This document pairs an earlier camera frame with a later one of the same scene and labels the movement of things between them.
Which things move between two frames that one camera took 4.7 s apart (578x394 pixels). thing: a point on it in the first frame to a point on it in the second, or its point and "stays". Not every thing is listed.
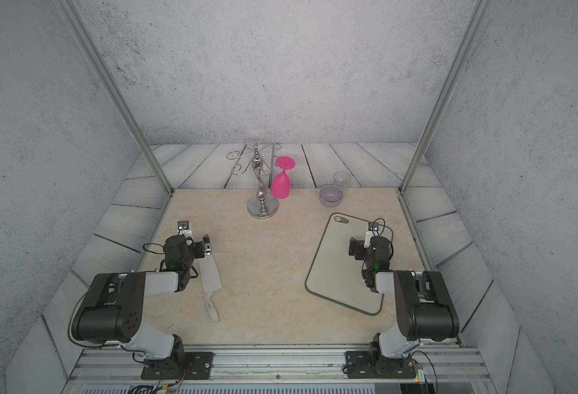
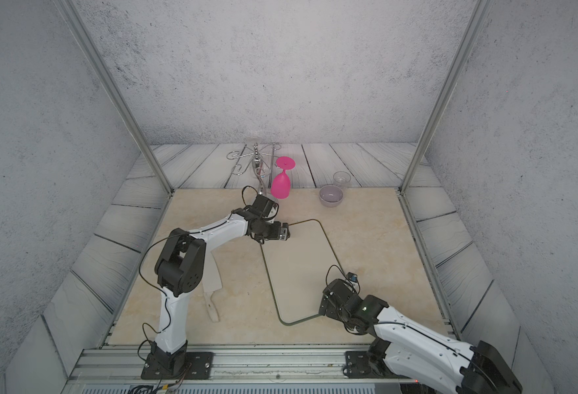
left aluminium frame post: (91, 48) stays
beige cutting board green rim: (337, 277) to (299, 268)
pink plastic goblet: (281, 183) stays
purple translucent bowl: (331, 196) stays
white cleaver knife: (210, 281) stays
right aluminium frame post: (481, 11) stays
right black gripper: (361, 245) to (329, 311)
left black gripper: (200, 253) to (277, 234)
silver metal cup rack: (259, 163) stays
